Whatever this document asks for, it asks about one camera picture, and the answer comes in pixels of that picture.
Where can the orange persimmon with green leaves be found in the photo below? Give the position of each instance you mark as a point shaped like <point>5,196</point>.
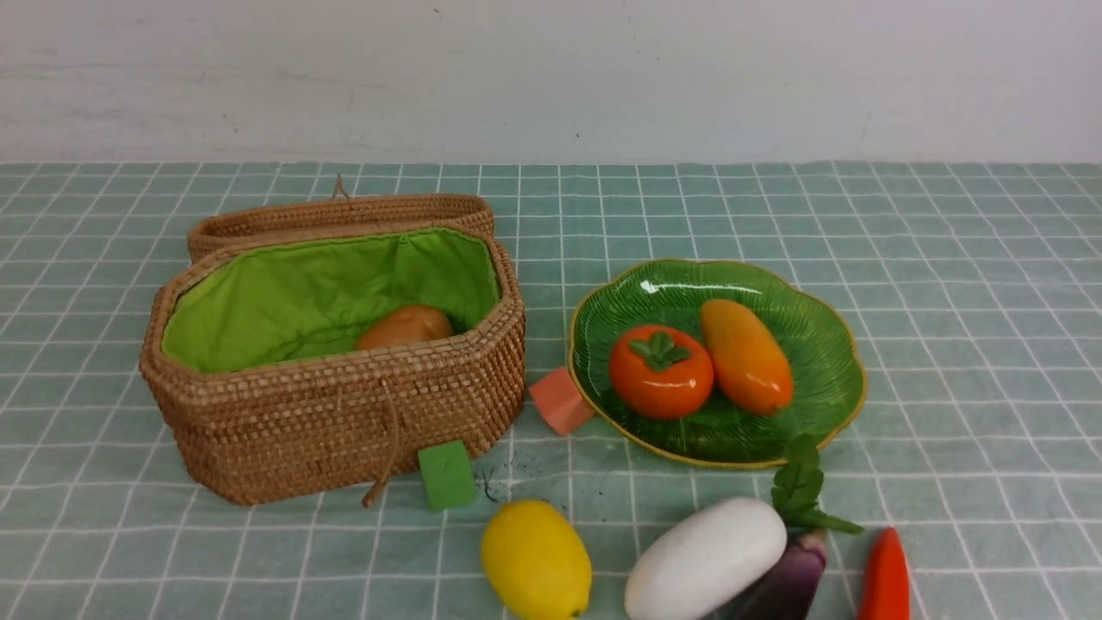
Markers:
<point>660,372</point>

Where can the brown potato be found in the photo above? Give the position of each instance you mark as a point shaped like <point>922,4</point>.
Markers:
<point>406,325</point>

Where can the orange yellow mango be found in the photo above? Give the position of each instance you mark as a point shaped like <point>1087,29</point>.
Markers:
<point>750,367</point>

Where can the yellow lemon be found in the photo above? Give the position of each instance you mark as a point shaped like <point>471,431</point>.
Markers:
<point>536,562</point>

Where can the white eggplant with green leaves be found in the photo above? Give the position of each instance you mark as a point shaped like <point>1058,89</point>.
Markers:
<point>719,553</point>

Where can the purple eggplant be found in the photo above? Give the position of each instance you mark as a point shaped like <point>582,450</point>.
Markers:
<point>788,589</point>

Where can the red orange chili pepper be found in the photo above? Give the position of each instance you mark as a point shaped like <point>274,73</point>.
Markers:
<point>886,586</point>

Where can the orange foam cube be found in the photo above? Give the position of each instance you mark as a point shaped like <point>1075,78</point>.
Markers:
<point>560,403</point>

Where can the green foam cube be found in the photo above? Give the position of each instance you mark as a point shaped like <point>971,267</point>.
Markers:
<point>448,476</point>

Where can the woven wicker basket lid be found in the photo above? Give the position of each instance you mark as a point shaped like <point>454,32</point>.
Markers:
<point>337,213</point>

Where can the woven wicker basket green lining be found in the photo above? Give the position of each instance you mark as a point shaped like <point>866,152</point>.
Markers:
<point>249,354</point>

